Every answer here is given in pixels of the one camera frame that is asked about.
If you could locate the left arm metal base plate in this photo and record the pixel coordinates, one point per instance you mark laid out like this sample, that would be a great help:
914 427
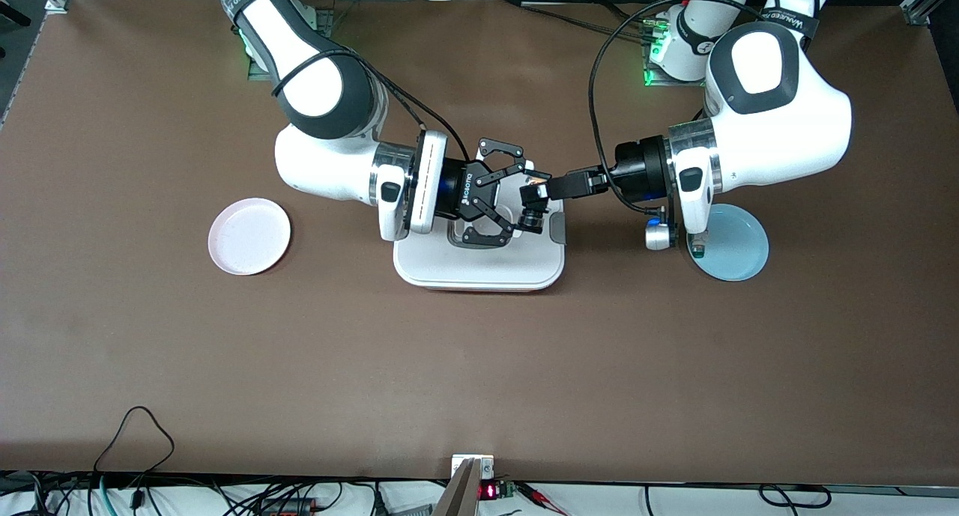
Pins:
659 82

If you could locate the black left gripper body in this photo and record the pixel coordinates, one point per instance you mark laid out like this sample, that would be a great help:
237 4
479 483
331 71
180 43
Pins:
638 171

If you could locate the black and orange switch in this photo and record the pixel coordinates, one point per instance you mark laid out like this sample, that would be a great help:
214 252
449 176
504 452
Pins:
533 220

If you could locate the aluminium profile bar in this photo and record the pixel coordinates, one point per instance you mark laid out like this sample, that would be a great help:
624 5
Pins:
461 493

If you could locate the orange connector block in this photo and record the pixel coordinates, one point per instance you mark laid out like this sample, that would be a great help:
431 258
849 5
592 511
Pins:
288 510

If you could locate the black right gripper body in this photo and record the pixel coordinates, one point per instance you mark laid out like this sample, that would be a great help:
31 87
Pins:
466 192

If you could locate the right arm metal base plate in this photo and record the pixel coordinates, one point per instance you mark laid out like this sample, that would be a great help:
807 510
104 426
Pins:
326 18

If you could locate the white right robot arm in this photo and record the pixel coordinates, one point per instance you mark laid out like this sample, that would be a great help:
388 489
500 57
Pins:
322 156

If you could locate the white metal bracket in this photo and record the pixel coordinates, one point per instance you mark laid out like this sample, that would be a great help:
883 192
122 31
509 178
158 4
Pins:
487 467

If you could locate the light blue round plate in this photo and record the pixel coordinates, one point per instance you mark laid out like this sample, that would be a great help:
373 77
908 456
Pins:
738 243

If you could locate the red clip lead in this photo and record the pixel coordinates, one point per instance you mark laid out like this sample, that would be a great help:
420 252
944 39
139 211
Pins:
543 499

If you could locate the red digit display board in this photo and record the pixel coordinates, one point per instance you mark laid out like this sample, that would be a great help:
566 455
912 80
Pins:
488 491

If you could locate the pink round plate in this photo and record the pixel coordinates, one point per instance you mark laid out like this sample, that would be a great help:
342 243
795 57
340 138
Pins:
249 237

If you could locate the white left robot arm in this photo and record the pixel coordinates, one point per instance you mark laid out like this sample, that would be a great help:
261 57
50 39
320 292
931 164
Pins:
779 126

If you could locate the white lidded container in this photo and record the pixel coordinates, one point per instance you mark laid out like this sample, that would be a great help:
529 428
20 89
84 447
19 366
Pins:
479 265

